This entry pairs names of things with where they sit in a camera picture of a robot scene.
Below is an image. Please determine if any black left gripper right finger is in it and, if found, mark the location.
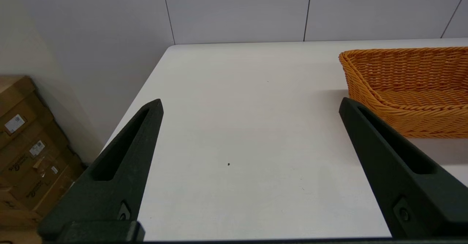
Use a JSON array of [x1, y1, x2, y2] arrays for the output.
[[339, 97, 468, 238]]

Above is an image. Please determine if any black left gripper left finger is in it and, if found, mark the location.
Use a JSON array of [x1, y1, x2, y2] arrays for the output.
[[37, 98, 164, 242]]

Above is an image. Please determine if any orange wicker basket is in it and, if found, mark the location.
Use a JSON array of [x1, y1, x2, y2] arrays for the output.
[[339, 47, 468, 139]]

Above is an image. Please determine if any cardboard box with white label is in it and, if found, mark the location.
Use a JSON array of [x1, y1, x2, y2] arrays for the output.
[[11, 152, 87, 216], [0, 75, 50, 151], [0, 118, 71, 188]]

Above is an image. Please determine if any plain cardboard box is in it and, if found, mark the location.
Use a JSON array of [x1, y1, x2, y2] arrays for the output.
[[0, 189, 44, 244]]

